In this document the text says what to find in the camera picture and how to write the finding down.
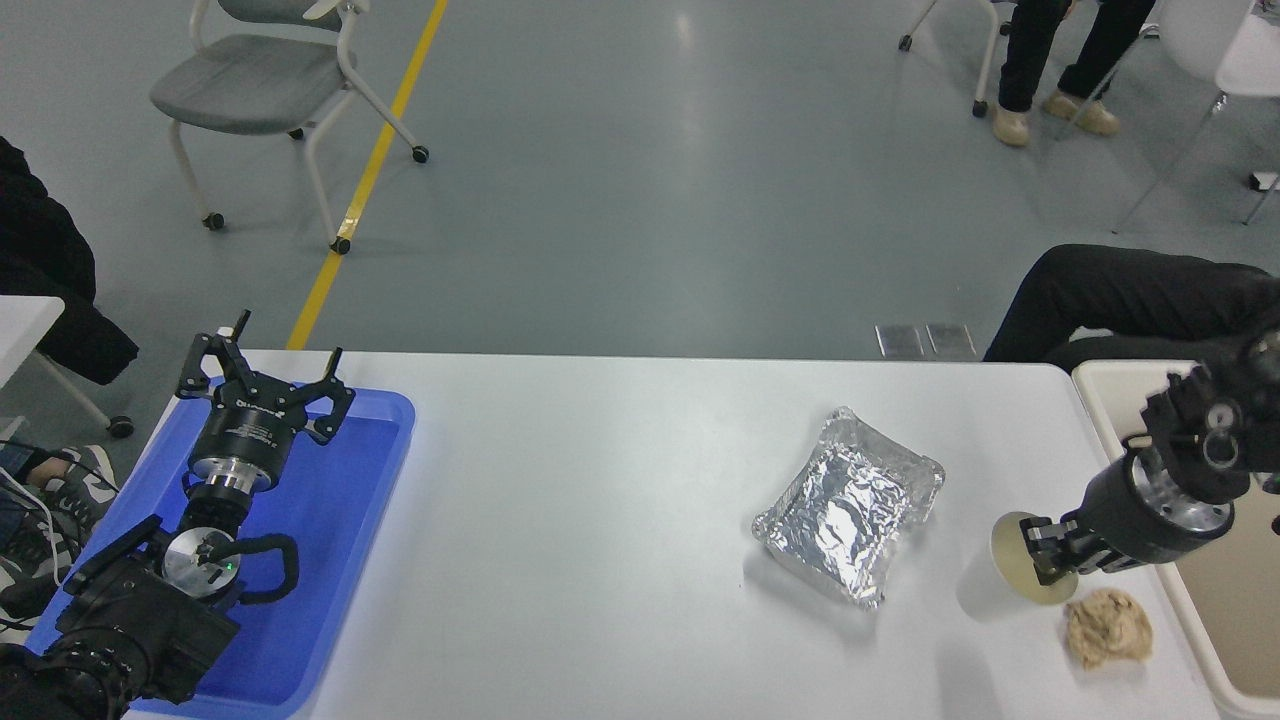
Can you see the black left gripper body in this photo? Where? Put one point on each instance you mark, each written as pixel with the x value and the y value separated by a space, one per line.
pixel 248 430

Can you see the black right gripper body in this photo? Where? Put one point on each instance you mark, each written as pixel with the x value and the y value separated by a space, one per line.
pixel 1125 525

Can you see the white paper cup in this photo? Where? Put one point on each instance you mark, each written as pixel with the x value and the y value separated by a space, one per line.
pixel 1010 560

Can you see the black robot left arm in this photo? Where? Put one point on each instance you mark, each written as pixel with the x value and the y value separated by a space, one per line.
pixel 130 620

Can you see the crumpled tan paper ball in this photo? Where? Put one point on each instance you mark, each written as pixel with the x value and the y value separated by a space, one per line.
pixel 1108 628

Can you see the blue plastic tray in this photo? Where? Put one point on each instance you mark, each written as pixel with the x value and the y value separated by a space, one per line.
pixel 330 520

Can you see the white chair leg with caster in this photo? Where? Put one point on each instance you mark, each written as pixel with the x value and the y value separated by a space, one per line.
pixel 85 400

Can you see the large pale bin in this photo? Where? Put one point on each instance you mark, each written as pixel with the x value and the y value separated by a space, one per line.
pixel 1230 620

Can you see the small white table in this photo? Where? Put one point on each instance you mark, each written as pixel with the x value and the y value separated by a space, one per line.
pixel 25 325

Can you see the silver foil tray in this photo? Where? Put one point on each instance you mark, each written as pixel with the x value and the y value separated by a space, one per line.
pixel 850 510

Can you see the person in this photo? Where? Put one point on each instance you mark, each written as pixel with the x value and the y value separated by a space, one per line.
pixel 1030 50
pixel 1130 300
pixel 40 250

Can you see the person's shoe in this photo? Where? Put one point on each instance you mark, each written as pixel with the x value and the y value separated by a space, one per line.
pixel 60 510

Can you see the metal floor plate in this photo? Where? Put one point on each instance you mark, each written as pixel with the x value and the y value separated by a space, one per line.
pixel 900 341
pixel 951 340

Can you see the grey wheeled chair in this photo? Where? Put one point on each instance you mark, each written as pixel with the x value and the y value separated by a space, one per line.
pixel 250 85

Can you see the white plastic chair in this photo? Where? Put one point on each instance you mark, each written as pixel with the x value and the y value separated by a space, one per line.
pixel 1250 65

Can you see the white wheeled chair frame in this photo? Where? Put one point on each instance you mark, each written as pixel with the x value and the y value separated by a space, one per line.
pixel 988 60

